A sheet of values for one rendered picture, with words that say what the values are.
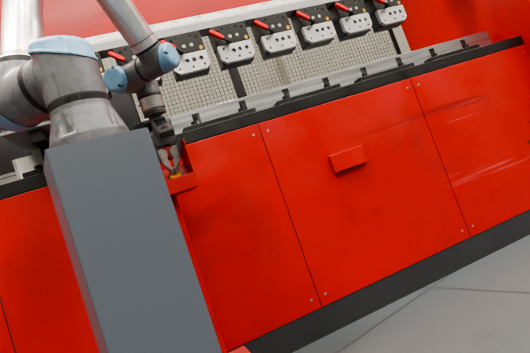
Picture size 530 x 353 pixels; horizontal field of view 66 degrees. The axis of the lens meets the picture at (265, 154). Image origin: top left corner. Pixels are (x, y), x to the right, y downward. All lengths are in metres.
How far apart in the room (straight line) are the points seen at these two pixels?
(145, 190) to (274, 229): 0.83
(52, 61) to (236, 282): 0.97
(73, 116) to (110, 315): 0.36
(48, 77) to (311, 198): 1.04
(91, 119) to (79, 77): 0.09
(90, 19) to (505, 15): 1.94
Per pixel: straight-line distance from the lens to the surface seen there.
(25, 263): 1.52
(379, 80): 1.83
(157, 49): 1.18
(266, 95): 1.73
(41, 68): 0.89
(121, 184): 0.77
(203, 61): 1.71
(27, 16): 1.09
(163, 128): 1.23
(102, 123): 0.82
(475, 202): 1.99
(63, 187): 0.76
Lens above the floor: 0.60
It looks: 4 degrees up
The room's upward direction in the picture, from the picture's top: 19 degrees counter-clockwise
